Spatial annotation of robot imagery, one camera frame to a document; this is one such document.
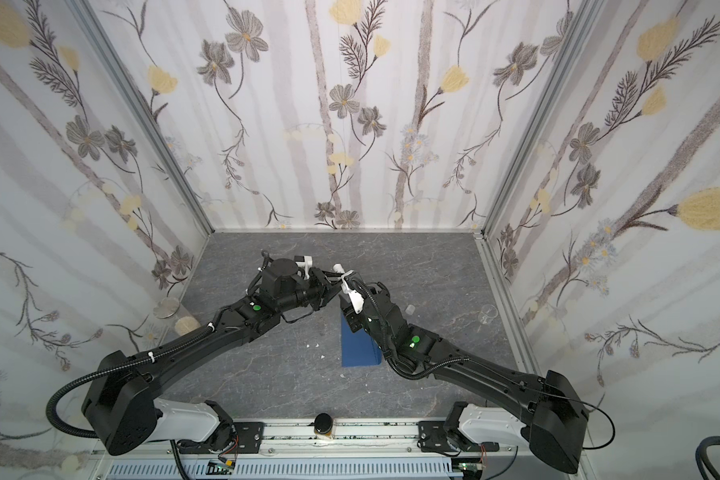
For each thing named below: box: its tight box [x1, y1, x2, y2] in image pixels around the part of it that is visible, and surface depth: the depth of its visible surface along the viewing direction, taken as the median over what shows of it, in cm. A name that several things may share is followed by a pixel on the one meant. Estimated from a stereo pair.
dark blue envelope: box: [341, 313, 383, 367], surface depth 91 cm
